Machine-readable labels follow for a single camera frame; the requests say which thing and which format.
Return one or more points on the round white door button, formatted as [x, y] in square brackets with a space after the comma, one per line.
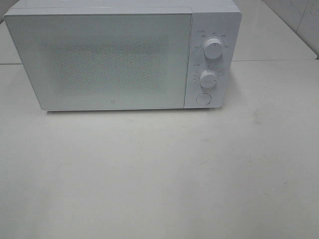
[203, 99]

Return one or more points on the white microwave door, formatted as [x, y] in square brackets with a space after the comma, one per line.
[102, 62]

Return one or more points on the white upper power knob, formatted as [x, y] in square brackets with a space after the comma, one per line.
[213, 47]

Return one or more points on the white timer knob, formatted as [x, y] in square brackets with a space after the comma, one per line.
[208, 79]

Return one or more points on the white microwave oven body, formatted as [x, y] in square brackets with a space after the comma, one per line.
[221, 23]

